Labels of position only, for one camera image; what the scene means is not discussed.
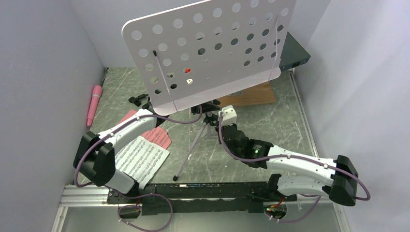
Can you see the wooden board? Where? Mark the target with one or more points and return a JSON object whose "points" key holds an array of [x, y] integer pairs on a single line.
{"points": [[256, 95]]}

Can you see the white sheet music page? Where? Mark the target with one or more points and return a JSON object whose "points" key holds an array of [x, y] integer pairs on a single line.
{"points": [[141, 159]]}

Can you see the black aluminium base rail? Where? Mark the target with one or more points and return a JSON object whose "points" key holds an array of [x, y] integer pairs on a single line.
{"points": [[251, 197]]}

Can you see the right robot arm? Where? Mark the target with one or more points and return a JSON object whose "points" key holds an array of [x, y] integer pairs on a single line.
{"points": [[336, 179]]}

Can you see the dark teal rack unit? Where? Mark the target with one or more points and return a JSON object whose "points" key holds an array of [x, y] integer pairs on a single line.
{"points": [[293, 54]]}

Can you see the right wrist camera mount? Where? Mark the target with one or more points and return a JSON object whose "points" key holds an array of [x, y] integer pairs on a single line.
{"points": [[229, 115]]}

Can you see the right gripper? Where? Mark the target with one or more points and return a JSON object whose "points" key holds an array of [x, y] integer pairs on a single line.
{"points": [[217, 127]]}

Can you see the black microphone desk stand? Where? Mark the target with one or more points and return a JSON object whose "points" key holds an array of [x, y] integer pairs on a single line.
{"points": [[138, 99]]}

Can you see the lilac perforated music stand desk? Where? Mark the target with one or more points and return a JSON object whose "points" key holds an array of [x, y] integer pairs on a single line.
{"points": [[230, 45]]}

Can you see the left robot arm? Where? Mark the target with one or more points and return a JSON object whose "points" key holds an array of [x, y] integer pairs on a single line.
{"points": [[95, 157]]}

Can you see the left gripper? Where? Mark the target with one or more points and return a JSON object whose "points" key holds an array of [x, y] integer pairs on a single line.
{"points": [[212, 106]]}

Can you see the pink sheet music page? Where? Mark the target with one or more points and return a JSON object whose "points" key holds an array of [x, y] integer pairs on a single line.
{"points": [[158, 135]]}

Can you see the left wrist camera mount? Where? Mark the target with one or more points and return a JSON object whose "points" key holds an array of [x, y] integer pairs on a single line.
{"points": [[187, 72]]}

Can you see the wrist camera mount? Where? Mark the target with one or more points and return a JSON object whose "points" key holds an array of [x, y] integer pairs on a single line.
{"points": [[229, 115], [187, 72]]}

